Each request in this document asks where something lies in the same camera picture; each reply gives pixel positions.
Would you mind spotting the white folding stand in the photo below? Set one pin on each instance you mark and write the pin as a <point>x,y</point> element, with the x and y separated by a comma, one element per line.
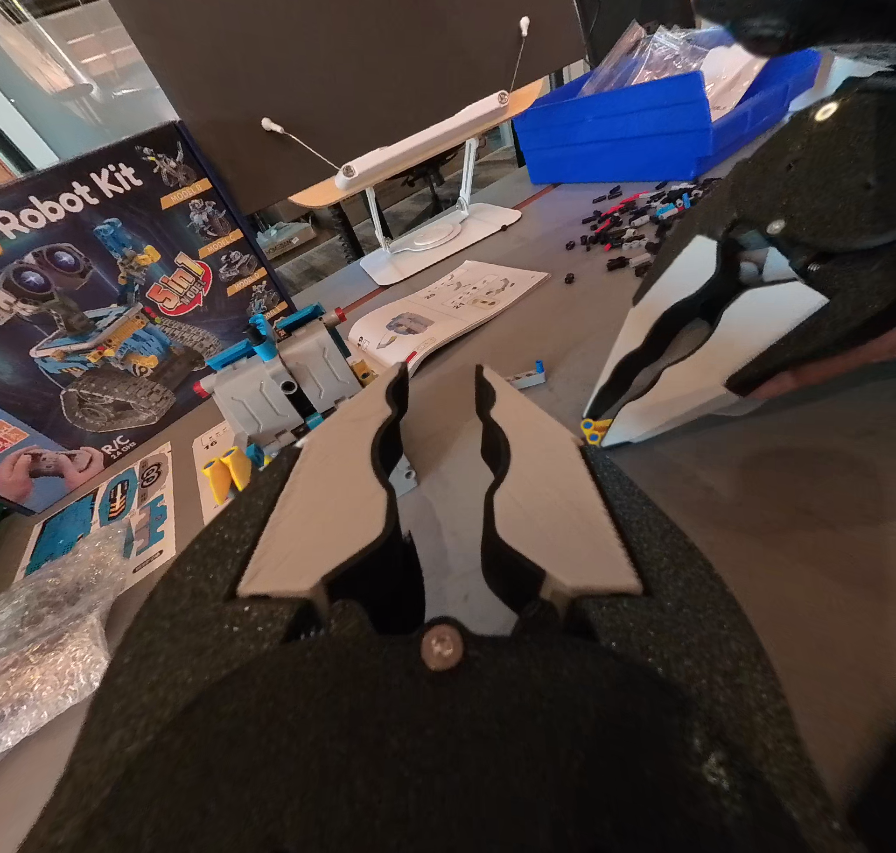
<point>434,237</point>

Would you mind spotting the person's right hand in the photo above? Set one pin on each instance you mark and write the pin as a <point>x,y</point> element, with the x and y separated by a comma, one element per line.
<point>840,380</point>

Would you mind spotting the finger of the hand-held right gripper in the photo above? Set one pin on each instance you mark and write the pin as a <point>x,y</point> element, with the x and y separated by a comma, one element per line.
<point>735,349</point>
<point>658,300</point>

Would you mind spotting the blue plastic bin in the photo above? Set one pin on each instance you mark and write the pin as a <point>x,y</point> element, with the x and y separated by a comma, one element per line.
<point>616,124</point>

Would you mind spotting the clear plastic bags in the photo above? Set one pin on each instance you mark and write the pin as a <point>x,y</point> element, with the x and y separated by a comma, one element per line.
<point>665,61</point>

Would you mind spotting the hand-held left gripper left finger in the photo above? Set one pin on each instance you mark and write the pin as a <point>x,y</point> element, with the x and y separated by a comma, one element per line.
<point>322,510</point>

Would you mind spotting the instruction booklet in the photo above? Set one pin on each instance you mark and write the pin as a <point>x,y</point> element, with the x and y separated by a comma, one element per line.
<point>455,293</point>

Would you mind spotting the dark blue robot kit box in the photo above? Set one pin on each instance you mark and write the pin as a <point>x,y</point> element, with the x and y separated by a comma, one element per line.
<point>105,307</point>

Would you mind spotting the sticker sheet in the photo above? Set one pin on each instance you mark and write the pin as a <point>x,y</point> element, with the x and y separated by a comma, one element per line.
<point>133,496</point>

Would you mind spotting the pile of small brick pieces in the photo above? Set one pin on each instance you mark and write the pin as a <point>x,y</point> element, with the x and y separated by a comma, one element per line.
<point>630,226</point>

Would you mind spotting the yellow claw brick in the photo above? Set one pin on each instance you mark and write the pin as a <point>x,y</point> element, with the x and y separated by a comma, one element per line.
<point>605,427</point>
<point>590,433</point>

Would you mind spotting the white instruction sheet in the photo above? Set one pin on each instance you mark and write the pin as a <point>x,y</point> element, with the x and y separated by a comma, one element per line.
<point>210,440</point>

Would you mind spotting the black board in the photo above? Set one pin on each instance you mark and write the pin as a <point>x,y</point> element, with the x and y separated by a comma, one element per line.
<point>315,61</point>

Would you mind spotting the grey angled beam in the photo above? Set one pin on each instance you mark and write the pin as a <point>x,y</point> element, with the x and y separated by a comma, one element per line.
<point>525,377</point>

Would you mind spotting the bubble wrap bag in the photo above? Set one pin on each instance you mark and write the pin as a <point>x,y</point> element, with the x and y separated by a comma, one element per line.
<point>63,573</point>
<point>42,685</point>

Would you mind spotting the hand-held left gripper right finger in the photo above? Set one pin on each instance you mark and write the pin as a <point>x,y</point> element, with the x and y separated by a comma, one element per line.
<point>567,517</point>

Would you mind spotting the grey blue brick robot model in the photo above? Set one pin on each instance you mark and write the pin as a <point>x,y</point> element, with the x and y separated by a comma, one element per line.
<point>280,391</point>

